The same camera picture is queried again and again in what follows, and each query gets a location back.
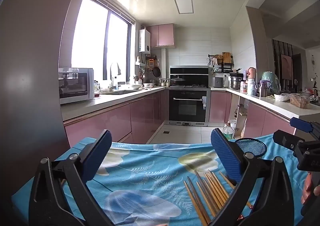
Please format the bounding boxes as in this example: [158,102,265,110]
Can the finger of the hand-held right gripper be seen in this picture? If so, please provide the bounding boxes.
[272,130,309,158]
[289,117,320,141]

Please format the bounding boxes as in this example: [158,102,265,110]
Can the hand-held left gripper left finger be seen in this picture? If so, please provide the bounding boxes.
[28,129,116,226]

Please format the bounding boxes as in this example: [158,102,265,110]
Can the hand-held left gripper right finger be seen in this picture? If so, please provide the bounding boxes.
[208,128,297,226]

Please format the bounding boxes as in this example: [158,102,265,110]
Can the black mesh utensil holder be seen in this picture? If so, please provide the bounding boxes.
[234,137,267,159]

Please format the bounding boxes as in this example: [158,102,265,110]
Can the bunch of wooden chopsticks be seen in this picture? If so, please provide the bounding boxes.
[184,170,253,226]

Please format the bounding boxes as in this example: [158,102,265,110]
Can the person's right hand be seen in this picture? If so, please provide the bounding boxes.
[301,171,314,205]

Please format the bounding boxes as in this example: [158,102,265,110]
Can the clear plastic food container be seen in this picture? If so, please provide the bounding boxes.
[290,93,312,109]

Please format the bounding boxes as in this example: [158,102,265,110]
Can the cooking oil bottle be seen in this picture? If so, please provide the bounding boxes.
[222,122,235,141]

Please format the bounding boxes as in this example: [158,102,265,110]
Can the white bowl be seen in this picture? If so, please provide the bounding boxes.
[274,93,291,102]

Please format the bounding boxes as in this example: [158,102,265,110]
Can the pink base cabinets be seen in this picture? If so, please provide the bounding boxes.
[64,90,297,147]

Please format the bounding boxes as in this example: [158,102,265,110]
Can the white kitchen countertop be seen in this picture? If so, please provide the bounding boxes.
[61,86,320,126]

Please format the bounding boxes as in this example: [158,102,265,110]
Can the steel thermos bottle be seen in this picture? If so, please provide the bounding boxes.
[258,82,268,98]

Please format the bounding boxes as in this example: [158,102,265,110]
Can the green plastic bag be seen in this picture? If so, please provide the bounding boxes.
[261,71,281,94]

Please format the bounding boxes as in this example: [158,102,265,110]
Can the blue printed tablecloth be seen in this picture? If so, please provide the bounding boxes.
[11,133,304,226]

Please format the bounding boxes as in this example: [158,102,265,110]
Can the black built-in oven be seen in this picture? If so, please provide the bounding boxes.
[169,89,210,122]

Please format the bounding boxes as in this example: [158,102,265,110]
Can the white plastic bottle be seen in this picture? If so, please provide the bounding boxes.
[247,79,256,96]

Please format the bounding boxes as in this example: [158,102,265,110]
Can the pink kettle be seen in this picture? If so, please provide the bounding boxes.
[246,67,258,80]

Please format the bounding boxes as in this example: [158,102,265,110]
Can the white microwave oven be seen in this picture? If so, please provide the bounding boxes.
[59,67,95,105]

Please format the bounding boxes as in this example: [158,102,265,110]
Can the steel steamer pot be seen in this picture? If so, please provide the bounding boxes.
[229,72,244,90]

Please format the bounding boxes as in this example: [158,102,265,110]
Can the gas stove top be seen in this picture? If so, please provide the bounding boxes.
[166,85,211,90]

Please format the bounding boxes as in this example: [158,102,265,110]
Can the chrome kitchen faucet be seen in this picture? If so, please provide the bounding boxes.
[110,62,122,92]

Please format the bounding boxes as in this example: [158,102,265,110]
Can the black wok with lid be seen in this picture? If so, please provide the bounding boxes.
[170,76,186,87]

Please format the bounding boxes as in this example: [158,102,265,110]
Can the black range hood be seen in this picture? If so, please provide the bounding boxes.
[170,66,209,86]

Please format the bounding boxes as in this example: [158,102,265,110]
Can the grey refrigerator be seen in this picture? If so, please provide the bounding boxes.
[0,0,87,226]

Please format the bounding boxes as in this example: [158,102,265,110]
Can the kitchen window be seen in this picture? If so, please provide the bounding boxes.
[71,0,137,85]

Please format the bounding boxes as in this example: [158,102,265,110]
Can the ceiling light panel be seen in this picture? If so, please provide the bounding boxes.
[173,0,194,14]

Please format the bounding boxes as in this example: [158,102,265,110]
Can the framed wall picture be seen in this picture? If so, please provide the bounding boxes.
[280,54,294,80]

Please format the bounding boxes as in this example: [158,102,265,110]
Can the black wall rack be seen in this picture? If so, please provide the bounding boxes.
[208,52,234,73]

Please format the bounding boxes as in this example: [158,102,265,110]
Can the white wall water heater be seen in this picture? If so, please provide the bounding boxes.
[139,29,151,54]

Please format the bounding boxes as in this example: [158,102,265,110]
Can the pink wall cabinet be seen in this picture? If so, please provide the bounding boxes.
[146,24,175,49]

